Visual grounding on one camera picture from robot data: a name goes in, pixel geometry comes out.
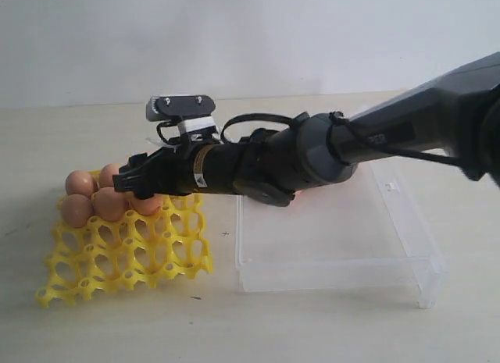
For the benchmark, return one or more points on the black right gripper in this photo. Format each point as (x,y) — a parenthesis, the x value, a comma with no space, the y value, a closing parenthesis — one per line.
(206,169)

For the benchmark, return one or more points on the brown egg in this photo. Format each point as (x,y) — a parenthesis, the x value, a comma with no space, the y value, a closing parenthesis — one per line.
(105,178)
(80,182)
(109,205)
(148,206)
(76,210)

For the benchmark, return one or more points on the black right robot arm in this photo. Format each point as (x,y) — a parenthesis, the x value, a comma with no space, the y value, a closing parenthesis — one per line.
(451,120)

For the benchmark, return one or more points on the yellow plastic egg tray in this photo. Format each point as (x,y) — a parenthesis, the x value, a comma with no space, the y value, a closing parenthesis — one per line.
(111,256)

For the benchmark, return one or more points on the clear plastic box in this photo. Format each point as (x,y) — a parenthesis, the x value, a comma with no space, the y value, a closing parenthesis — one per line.
(365,232)

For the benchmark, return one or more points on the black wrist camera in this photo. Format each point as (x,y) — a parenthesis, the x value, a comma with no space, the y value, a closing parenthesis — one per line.
(178,108)

